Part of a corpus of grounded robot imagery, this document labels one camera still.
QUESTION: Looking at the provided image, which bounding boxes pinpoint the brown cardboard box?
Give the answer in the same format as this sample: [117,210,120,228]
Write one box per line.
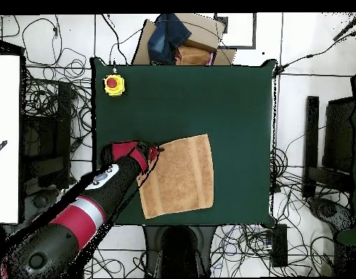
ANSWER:
[131,12,237,66]

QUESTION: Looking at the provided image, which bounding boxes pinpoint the dark green tablecloth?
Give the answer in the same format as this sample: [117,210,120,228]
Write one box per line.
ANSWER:
[89,57,278,229]

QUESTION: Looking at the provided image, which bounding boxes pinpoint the black flat bar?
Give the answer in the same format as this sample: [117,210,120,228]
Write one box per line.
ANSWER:
[304,95,320,200]

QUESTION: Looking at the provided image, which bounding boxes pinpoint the black stand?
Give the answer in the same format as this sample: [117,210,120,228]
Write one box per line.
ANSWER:
[323,97,356,175]

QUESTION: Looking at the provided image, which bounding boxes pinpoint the brown folded cloth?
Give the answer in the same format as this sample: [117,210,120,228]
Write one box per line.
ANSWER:
[175,44,214,66]

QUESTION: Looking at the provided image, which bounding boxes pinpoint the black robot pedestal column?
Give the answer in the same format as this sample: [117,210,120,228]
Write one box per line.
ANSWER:
[160,226,203,278]

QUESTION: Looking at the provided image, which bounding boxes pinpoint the black rod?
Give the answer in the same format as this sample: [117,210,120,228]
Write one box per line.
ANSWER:
[333,12,356,41]

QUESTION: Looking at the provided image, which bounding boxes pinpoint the tan terry towel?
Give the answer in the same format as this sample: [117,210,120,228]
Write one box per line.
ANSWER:
[137,133,215,220]

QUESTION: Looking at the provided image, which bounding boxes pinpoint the white table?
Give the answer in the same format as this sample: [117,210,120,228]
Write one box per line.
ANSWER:
[0,54,22,225]

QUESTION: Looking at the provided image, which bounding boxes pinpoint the black caster base with cables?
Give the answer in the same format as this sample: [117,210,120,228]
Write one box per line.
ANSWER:
[307,196,356,233]
[24,187,61,217]

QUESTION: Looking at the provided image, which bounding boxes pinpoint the yellow emergency stop button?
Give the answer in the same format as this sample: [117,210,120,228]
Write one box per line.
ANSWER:
[103,67,126,97]

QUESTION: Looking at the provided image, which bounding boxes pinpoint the black cable with connector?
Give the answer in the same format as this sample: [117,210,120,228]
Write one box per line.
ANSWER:
[275,28,356,73]

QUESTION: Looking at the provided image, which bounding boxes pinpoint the black power box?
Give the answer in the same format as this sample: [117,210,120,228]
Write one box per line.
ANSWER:
[271,223,288,267]

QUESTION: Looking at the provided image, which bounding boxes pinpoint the black equipment rack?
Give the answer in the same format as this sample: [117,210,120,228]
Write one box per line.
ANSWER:
[20,81,74,190]

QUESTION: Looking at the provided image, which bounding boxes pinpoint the black square frame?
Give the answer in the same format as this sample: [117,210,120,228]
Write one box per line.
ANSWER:
[214,12,257,49]

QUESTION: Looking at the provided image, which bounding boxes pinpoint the black pedestal foot with knob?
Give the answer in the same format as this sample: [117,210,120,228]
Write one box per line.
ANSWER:
[142,225,164,277]
[195,225,217,277]

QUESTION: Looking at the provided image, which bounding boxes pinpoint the blue denim jeans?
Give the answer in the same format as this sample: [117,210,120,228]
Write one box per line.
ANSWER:
[147,12,193,65]

